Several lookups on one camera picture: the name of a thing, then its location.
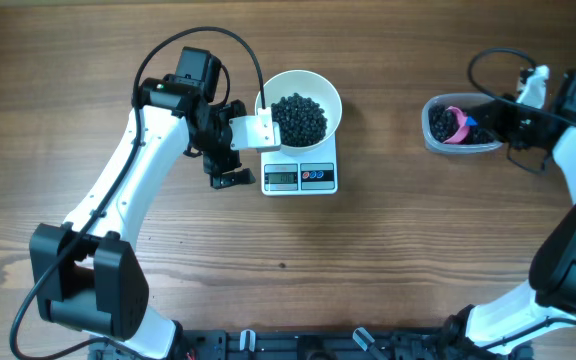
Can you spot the white bowl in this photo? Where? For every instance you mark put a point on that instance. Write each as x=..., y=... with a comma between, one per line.
x=307, y=84

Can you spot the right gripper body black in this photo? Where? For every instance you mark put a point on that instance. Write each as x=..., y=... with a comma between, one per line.
x=526, y=124

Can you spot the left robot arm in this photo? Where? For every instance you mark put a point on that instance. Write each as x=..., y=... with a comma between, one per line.
x=87, y=276

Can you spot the clear plastic container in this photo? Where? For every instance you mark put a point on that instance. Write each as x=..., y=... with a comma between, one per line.
x=462, y=101

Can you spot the black beans pile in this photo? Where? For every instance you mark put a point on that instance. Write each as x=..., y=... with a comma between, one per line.
x=443, y=124

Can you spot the pink scoop with blue handle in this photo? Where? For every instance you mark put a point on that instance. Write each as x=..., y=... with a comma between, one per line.
x=464, y=122

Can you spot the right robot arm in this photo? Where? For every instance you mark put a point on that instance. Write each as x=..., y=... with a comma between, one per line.
x=546, y=301

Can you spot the black mounting rail base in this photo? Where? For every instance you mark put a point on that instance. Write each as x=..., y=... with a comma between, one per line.
x=414, y=344

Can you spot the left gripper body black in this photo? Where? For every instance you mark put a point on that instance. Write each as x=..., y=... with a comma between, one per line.
x=215, y=146

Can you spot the white digital kitchen scale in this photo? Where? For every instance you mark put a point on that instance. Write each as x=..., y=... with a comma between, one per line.
x=314, y=172

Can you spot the black beans in bowl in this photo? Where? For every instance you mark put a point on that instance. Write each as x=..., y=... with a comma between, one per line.
x=301, y=120

